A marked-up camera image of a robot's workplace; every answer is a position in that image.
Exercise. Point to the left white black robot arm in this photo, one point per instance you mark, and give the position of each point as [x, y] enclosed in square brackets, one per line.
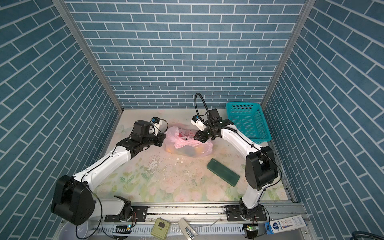
[74, 197]

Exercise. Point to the pink plastic bag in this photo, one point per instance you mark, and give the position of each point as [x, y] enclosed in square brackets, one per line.
[181, 142]

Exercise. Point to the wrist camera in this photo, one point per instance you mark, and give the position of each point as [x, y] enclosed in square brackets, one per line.
[212, 118]
[152, 128]

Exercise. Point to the white small device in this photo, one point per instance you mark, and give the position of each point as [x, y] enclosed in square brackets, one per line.
[187, 230]

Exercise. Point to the dark green rectangular block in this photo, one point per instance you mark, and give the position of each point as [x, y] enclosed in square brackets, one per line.
[223, 172]

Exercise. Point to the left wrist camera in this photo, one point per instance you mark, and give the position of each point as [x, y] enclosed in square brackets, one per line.
[152, 128]

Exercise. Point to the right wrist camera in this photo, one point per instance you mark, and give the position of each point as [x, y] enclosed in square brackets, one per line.
[212, 118]

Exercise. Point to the blue white paper box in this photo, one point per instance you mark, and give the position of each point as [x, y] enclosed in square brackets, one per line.
[285, 225]

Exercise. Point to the green digital timer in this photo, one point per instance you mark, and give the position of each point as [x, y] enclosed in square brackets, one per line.
[160, 229]

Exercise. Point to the teal plastic basket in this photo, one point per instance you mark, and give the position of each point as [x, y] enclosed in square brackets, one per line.
[250, 120]

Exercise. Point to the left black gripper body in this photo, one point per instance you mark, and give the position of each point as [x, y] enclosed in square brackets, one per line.
[152, 139]

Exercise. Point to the aluminium mounting rail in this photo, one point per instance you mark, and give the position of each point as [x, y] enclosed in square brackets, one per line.
[224, 212]

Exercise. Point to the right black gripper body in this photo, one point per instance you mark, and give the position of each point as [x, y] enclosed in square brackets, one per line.
[207, 133]

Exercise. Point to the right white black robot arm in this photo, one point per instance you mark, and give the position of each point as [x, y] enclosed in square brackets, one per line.
[261, 169]

